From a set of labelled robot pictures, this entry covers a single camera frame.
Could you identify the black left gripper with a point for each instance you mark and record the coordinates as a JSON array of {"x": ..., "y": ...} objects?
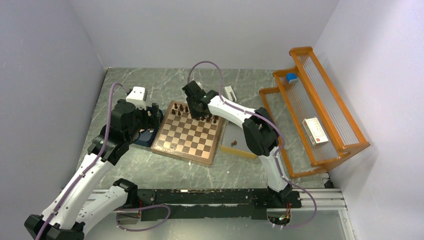
[{"x": 150, "y": 121}]

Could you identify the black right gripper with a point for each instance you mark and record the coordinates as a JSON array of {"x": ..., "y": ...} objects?
[{"x": 194, "y": 114}]

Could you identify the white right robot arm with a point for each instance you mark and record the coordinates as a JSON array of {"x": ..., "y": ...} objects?
[{"x": 260, "y": 132}]

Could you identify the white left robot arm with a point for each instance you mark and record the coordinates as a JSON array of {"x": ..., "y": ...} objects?
[{"x": 69, "y": 216}]

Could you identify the light chess pieces pile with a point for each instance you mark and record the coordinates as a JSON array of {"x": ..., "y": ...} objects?
[{"x": 146, "y": 122}]

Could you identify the wooden chess board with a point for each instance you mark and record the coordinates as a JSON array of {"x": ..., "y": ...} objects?
[{"x": 186, "y": 138}]

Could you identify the blue tray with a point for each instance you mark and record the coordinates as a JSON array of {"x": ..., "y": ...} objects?
[{"x": 146, "y": 138}]

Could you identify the white clip on table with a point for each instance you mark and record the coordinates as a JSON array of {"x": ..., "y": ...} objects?
[{"x": 230, "y": 94}]

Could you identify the yellow metal tin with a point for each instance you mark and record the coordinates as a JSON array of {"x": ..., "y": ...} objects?
[{"x": 233, "y": 132}]

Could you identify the blue round object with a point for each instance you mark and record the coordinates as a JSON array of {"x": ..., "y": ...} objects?
[{"x": 291, "y": 78}]

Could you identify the orange wooden rack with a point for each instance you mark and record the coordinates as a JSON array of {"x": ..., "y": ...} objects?
[{"x": 314, "y": 95}]

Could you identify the white small box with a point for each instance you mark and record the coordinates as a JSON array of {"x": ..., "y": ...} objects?
[{"x": 314, "y": 130}]

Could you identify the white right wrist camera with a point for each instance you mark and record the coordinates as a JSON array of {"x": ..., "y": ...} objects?
[{"x": 199, "y": 84}]

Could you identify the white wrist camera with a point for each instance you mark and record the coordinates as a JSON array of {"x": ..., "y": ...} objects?
[
  {"x": 199, "y": 84},
  {"x": 138, "y": 96}
]

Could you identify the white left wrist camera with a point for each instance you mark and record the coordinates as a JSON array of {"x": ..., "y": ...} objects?
[{"x": 138, "y": 96}]

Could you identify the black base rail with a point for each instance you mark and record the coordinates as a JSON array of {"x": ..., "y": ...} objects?
[{"x": 253, "y": 203}]

